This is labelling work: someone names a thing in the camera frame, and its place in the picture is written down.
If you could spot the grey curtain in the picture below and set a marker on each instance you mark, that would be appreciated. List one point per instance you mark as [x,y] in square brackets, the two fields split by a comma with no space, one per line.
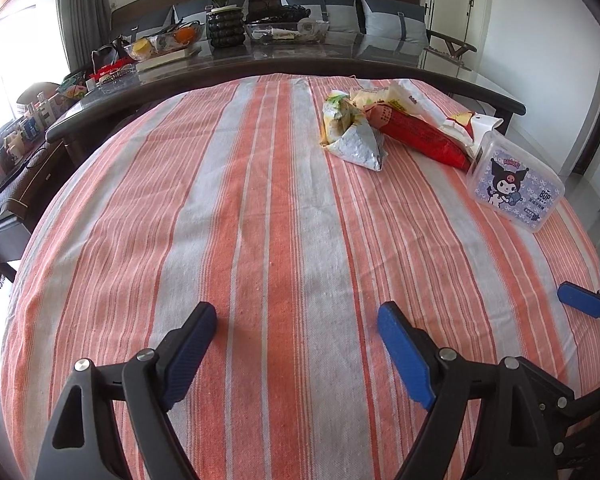
[80,10]

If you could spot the white plastic bag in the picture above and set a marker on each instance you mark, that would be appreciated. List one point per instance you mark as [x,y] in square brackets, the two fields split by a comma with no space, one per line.
[385,92]

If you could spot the grey two-tone pillow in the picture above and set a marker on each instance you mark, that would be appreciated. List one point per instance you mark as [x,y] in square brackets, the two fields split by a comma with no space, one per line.
[330,2]
[195,10]
[392,20]

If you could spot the wooden sofa armrest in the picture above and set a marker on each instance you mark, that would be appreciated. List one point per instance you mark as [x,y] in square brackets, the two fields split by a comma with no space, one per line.
[452,47]

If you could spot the glass tray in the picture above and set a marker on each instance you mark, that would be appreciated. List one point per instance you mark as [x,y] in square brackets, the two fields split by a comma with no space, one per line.
[280,34]

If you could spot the red snack packet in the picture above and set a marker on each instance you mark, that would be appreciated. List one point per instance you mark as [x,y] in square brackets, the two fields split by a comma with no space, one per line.
[420,132]

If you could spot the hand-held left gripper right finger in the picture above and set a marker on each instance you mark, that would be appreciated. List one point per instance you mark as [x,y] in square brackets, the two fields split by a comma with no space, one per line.
[405,355]

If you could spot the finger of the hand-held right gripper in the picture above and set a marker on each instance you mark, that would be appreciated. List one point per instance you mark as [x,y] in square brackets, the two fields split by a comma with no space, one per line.
[582,299]
[595,405]

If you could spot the dark handbag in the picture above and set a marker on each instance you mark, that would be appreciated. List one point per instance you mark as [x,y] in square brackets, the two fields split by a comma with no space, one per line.
[107,52]

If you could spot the black ribbed plant pot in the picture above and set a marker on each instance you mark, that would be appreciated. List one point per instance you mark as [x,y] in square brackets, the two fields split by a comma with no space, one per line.
[225,27]

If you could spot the red flat box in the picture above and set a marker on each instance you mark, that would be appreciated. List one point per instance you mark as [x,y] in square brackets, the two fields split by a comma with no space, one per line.
[112,71]

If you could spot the group of small bottles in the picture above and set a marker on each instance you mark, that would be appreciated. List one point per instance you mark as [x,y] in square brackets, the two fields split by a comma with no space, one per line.
[20,132]

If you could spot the white book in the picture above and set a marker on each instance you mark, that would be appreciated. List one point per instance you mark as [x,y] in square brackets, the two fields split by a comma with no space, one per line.
[172,57]

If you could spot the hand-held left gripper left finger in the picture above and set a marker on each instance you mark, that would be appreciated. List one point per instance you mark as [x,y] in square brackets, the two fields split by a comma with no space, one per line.
[190,345]

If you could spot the orange striped tablecloth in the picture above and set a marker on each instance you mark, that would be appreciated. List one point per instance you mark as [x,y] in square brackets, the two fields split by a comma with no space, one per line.
[260,235]

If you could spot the tape roll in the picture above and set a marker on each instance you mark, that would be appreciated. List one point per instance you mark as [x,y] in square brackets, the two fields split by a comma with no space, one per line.
[307,26]

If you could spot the dark glass coffee table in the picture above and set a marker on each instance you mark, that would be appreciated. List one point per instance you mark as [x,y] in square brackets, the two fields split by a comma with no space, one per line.
[280,60]

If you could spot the glass fruit bowl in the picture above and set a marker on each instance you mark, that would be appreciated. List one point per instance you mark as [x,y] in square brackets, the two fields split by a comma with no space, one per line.
[165,42]

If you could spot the cartoon print plastic box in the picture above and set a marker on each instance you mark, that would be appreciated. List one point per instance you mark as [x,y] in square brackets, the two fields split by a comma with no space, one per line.
[515,180]

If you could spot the white red paper box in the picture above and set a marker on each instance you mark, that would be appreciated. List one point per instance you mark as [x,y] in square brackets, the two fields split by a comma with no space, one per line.
[472,127]

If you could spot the green yellow wrapper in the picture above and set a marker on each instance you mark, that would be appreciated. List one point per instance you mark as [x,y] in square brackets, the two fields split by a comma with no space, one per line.
[337,117]

